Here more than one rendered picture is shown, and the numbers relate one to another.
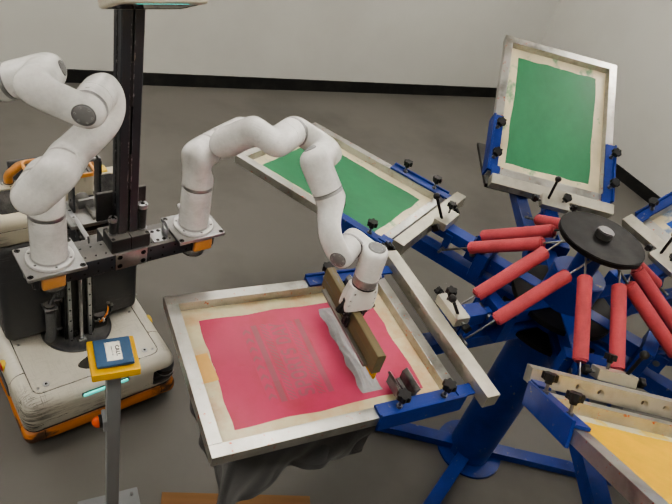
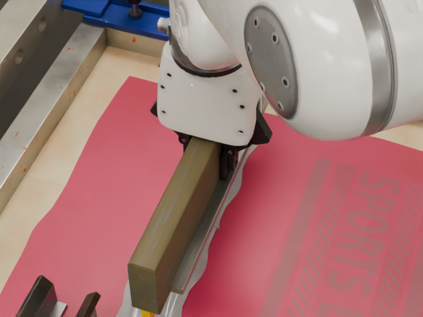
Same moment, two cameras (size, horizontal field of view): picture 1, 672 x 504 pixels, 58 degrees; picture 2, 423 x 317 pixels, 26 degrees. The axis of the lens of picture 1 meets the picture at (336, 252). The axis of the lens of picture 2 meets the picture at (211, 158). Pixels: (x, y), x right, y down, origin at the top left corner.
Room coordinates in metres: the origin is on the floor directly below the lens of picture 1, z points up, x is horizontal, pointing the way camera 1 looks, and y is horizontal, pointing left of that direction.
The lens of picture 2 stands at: (1.76, 0.42, 1.83)
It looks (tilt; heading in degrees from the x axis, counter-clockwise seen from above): 49 degrees down; 234
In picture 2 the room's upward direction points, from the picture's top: straight up
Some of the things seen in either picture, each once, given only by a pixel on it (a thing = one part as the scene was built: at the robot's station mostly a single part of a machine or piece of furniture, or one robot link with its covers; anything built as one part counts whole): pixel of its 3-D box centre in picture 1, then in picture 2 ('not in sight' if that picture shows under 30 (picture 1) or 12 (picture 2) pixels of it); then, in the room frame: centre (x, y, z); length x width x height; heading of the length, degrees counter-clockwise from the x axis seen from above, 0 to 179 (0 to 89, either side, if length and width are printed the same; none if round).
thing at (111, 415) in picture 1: (112, 449); not in sight; (1.09, 0.52, 0.48); 0.22 x 0.22 x 0.96; 34
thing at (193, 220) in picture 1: (193, 203); not in sight; (1.54, 0.48, 1.21); 0.16 x 0.13 x 0.15; 48
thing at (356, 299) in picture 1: (360, 293); (210, 82); (1.37, -0.10, 1.19); 0.10 x 0.08 x 0.11; 124
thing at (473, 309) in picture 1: (461, 315); not in sight; (1.62, -0.48, 1.02); 0.17 x 0.06 x 0.05; 124
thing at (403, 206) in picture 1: (375, 179); not in sight; (2.30, -0.07, 1.05); 1.08 x 0.61 x 0.23; 64
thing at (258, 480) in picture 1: (304, 453); not in sight; (1.11, -0.08, 0.74); 0.46 x 0.04 x 0.42; 124
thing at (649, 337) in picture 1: (560, 303); not in sight; (1.90, -0.89, 0.99); 0.82 x 0.79 x 0.12; 124
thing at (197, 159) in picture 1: (201, 161); not in sight; (1.54, 0.46, 1.37); 0.13 x 0.10 x 0.16; 164
